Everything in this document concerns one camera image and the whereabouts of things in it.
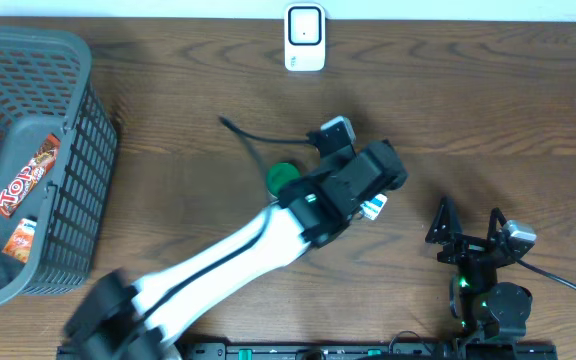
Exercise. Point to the grey plastic basket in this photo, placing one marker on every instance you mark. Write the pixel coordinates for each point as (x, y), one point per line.
(45, 88)

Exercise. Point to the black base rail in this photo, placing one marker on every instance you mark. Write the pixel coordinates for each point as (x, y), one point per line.
(405, 350)

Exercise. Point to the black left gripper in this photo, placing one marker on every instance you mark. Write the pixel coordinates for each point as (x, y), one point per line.
(332, 179)

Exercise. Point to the green lid jar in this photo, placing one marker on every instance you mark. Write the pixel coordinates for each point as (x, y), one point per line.
(279, 175)

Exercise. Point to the orange snack packet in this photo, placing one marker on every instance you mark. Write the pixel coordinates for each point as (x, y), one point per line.
(19, 244)

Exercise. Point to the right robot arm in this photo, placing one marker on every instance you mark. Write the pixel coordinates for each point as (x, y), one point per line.
(491, 311)

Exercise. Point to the red Top chocolate bar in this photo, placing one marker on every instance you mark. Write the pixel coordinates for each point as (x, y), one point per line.
(29, 176)

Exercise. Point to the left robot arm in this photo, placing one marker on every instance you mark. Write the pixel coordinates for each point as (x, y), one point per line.
(144, 319)

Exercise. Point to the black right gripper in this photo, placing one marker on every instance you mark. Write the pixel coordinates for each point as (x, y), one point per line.
(471, 247)

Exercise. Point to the white Panadol medicine box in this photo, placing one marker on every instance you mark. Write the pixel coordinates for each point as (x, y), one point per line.
(371, 209)

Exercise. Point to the white barcode scanner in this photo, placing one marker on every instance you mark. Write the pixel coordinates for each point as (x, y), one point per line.
(304, 37)

